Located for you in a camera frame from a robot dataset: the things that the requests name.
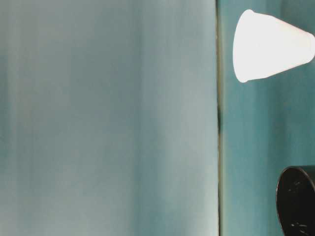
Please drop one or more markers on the black cylindrical cup holder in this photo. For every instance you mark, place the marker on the black cylindrical cup holder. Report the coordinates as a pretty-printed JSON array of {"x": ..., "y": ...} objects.
[{"x": 295, "y": 200}]

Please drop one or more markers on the white paper cup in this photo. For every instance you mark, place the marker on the white paper cup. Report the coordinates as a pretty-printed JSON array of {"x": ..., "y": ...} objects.
[{"x": 264, "y": 46}]

